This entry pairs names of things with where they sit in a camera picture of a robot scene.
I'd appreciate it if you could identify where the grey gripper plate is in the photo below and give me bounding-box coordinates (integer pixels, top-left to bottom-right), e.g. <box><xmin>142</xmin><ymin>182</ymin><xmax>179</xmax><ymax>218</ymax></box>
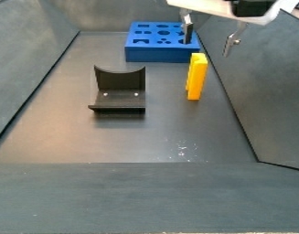
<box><xmin>165</xmin><ymin>0</ymin><xmax>299</xmax><ymax>59</ymax></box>

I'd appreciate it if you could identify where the yellow arch block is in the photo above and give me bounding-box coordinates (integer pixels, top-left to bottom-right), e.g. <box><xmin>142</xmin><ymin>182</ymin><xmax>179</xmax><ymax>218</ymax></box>
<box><xmin>186</xmin><ymin>53</ymin><xmax>208</xmax><ymax>101</ymax></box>

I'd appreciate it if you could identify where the blue shape sorter board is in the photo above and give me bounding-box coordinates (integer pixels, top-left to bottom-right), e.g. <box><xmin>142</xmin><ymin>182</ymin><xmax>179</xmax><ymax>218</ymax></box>
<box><xmin>125</xmin><ymin>21</ymin><xmax>201</xmax><ymax>63</ymax></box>

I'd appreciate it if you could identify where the black curved holder stand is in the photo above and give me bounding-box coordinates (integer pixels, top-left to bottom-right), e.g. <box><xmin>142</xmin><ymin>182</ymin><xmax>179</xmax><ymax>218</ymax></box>
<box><xmin>89</xmin><ymin>67</ymin><xmax>146</xmax><ymax>112</ymax></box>

